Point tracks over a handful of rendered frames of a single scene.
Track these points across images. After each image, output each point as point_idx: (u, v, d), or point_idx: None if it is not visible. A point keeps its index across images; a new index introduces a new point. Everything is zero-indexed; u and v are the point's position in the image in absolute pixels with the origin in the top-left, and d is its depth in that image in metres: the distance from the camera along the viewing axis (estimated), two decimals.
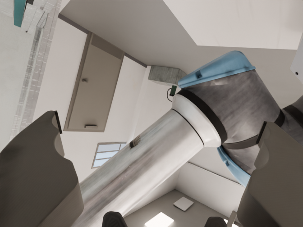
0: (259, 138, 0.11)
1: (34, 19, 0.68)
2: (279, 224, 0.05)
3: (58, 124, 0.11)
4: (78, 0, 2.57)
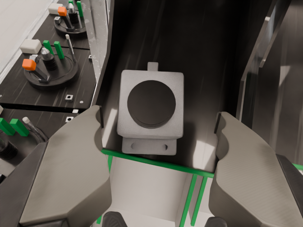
0: (216, 129, 0.12)
1: None
2: (248, 211, 0.06)
3: (101, 119, 0.12)
4: None
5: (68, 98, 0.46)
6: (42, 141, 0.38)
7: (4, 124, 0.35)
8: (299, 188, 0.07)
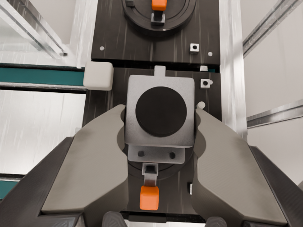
0: None
1: None
2: (230, 205, 0.06)
3: (125, 118, 0.12)
4: None
5: (194, 50, 0.33)
6: None
7: None
8: (273, 177, 0.07)
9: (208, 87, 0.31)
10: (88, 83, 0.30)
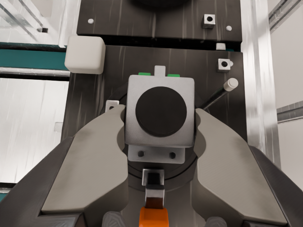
0: None
1: None
2: (230, 205, 0.06)
3: (125, 118, 0.12)
4: None
5: (209, 22, 0.25)
6: (204, 110, 0.21)
7: None
8: (273, 177, 0.07)
9: (228, 69, 0.24)
10: (71, 64, 0.23)
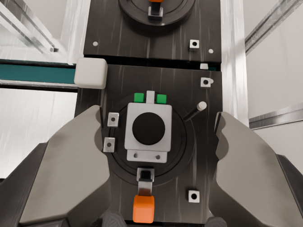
0: (216, 129, 0.12)
1: None
2: (248, 211, 0.06)
3: (101, 119, 0.12)
4: None
5: (194, 47, 0.31)
6: (187, 120, 0.27)
7: (144, 102, 0.24)
8: (299, 188, 0.07)
9: (208, 86, 0.29)
10: (79, 81, 0.28)
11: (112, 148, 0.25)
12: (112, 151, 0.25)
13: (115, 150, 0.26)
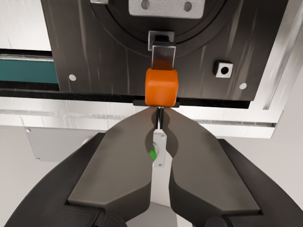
0: (162, 124, 0.12)
1: None
2: (208, 202, 0.06)
3: (156, 120, 0.12)
4: None
5: None
6: None
7: None
8: (241, 166, 0.08)
9: None
10: None
11: None
12: (106, 1, 0.15)
13: (111, 0, 0.16)
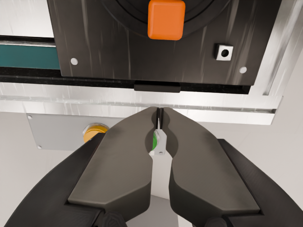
0: (162, 124, 0.12)
1: None
2: (208, 202, 0.06)
3: (156, 120, 0.12)
4: None
5: None
6: None
7: None
8: (241, 166, 0.08)
9: None
10: None
11: None
12: None
13: None
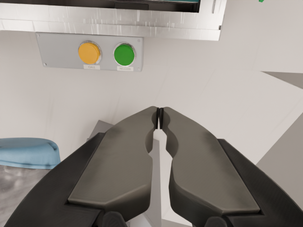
0: (162, 124, 0.12)
1: None
2: (208, 202, 0.06)
3: (156, 120, 0.12)
4: None
5: None
6: None
7: None
8: (241, 166, 0.08)
9: None
10: None
11: None
12: None
13: None
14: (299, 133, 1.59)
